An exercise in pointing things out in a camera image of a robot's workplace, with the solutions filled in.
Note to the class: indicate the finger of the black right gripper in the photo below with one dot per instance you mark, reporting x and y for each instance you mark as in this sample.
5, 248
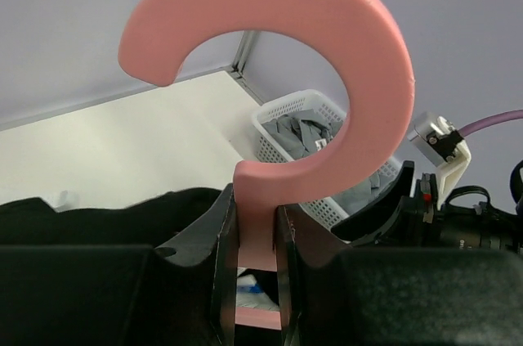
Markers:
374, 215

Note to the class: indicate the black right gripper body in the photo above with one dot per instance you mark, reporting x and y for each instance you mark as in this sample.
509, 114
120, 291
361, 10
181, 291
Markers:
466, 220

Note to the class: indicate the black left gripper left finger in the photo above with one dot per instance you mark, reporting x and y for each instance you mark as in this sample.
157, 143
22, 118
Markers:
181, 292

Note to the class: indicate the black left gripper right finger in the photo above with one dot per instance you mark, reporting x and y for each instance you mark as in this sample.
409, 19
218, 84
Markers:
332, 294

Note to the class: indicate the black shirt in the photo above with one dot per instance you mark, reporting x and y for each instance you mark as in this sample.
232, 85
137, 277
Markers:
152, 222

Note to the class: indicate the grey shirt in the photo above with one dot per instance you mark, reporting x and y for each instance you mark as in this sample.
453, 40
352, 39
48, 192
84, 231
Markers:
303, 133

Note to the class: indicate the pink plastic hanger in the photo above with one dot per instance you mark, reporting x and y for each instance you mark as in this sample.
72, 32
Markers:
359, 38

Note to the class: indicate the white plastic basket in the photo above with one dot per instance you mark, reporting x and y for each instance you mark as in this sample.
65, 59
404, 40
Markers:
325, 211

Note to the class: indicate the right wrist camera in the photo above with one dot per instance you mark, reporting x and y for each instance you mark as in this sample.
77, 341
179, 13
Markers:
441, 143

